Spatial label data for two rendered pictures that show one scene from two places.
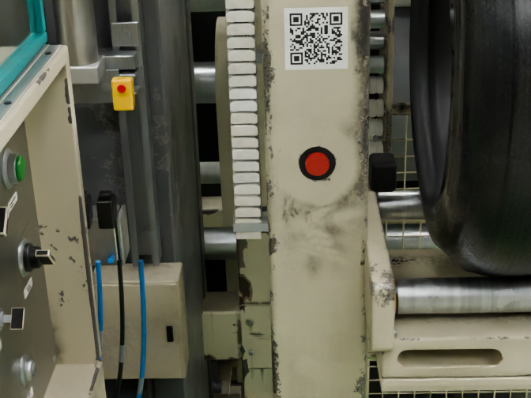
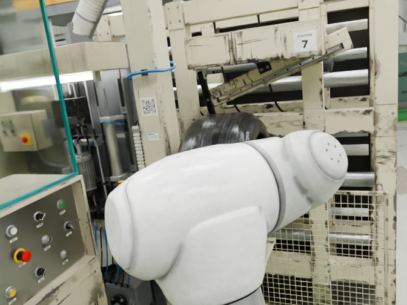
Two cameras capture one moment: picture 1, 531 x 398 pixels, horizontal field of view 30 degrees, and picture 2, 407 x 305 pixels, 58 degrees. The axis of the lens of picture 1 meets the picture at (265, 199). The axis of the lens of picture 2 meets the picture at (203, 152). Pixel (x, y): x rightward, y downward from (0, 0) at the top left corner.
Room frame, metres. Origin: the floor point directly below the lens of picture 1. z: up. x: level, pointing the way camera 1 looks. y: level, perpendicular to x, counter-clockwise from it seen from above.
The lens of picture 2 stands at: (-0.22, -0.82, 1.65)
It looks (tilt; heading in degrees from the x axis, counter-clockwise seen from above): 13 degrees down; 21
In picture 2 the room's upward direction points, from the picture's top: 7 degrees counter-clockwise
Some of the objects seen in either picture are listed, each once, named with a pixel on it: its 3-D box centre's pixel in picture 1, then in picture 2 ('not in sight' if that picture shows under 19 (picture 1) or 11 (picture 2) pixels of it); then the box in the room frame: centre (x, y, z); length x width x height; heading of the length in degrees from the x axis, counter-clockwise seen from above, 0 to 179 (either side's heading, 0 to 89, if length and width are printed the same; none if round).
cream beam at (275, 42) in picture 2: not in sight; (255, 46); (1.52, -0.46, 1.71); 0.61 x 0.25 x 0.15; 88
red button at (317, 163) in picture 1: (317, 163); not in sight; (1.16, -0.07, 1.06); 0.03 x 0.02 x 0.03; 88
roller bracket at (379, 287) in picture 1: (371, 246); not in sight; (1.24, -0.15, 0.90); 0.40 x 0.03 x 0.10; 178
